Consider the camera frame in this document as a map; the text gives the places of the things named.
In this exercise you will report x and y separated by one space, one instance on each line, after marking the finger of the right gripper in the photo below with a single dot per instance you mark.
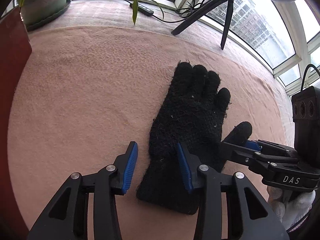
249 155
270 148

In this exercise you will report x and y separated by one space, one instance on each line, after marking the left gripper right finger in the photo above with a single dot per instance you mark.
248 214

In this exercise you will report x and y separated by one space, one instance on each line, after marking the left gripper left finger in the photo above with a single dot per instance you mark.
66 214

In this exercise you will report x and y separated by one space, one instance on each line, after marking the black knit glove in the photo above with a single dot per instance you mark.
192 112

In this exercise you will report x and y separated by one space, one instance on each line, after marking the right white gloved hand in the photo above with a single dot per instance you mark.
294 213

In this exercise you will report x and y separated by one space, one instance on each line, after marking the pink towel mat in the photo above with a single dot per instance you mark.
86 92

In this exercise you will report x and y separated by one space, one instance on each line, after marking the black inline remote controller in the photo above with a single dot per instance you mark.
143 9

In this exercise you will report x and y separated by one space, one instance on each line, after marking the dark red cardboard box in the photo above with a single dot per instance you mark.
15 52

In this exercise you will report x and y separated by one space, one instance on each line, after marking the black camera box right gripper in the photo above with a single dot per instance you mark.
305 108

